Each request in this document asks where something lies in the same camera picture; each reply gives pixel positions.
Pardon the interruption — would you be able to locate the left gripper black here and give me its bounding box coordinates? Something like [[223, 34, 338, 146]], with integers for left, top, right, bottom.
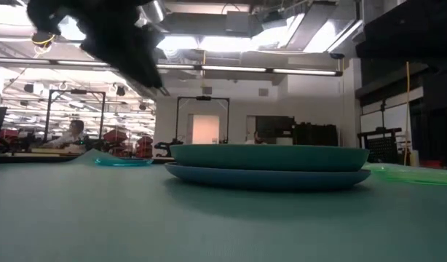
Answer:
[[25, 0, 165, 89]]

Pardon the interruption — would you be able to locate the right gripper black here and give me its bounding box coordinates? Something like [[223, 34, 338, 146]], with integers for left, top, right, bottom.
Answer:
[[355, 0, 447, 60]]

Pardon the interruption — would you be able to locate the small translucent cyan plate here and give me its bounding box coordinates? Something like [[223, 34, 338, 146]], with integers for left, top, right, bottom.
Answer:
[[95, 156, 154, 168]]

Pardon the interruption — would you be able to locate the small translucent green plate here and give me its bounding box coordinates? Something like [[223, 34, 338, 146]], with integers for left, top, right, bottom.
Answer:
[[364, 162, 434, 172], [374, 169, 447, 187]]

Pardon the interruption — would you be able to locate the large teal plastic plate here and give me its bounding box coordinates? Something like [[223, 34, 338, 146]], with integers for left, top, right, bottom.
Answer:
[[169, 143, 371, 173]]

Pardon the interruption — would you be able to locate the red machine cover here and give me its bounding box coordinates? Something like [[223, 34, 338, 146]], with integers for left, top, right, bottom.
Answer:
[[103, 130, 130, 146], [135, 135, 154, 159]]

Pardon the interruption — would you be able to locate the long ceiling light bar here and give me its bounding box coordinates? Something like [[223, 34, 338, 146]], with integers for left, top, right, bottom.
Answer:
[[0, 57, 344, 78]]

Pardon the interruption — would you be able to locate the pale orange door panel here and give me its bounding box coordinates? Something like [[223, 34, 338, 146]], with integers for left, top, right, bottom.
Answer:
[[191, 114, 221, 145]]

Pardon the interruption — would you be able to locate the black perforated rack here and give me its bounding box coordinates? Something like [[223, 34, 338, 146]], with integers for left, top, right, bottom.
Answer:
[[357, 127, 403, 164]]

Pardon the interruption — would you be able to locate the black cabinet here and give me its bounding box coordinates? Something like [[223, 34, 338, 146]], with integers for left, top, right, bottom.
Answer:
[[292, 122, 339, 147]]

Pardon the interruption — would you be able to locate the background wooden table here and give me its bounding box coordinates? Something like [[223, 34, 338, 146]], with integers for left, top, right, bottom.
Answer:
[[12, 146, 83, 156]]

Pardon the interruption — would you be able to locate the white container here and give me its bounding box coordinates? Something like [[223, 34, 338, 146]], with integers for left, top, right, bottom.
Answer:
[[408, 149, 421, 168]]

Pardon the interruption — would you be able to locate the red floor bin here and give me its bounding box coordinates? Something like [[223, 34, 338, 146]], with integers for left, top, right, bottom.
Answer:
[[419, 159, 445, 170]]

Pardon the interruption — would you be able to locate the green table mat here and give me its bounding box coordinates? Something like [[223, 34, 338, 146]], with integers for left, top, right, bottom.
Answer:
[[0, 148, 447, 262]]

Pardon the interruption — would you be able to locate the large blue plastic plate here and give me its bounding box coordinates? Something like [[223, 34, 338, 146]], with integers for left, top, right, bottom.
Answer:
[[164, 162, 373, 192]]

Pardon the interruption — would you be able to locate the black gantry frame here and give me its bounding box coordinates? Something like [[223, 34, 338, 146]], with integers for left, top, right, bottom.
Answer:
[[175, 95, 231, 145], [44, 89, 107, 147]]

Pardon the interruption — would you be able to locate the yellow hanging cable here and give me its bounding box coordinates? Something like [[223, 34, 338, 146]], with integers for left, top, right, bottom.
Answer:
[[403, 60, 412, 167]]

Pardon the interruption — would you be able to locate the grey ceiling duct box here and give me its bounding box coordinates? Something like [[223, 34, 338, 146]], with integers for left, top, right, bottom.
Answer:
[[225, 10, 252, 36]]

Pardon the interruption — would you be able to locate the dark wall screen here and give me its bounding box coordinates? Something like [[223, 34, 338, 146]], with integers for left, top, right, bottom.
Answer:
[[255, 115, 296, 139]]

